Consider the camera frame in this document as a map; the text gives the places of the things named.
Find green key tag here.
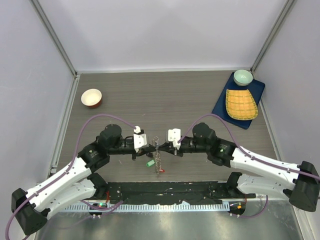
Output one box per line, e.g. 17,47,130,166
146,159,155,167

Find large silver keyring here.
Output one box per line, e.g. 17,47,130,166
152,136,161,175

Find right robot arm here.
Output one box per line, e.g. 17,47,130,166
158,122,320,212

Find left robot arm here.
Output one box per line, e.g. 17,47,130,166
11,124,156,236

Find yellow woven bamboo plate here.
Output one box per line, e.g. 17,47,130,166
225,89,258,121

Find red bowl white inside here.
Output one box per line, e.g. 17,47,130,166
80,88,103,109

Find light green bowl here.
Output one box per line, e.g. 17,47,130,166
233,69,254,86

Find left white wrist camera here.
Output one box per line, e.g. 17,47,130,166
133,126,148,153

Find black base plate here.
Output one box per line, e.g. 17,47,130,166
108,181,256,206

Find white slotted cable duct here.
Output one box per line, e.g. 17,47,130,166
62,201,230,213

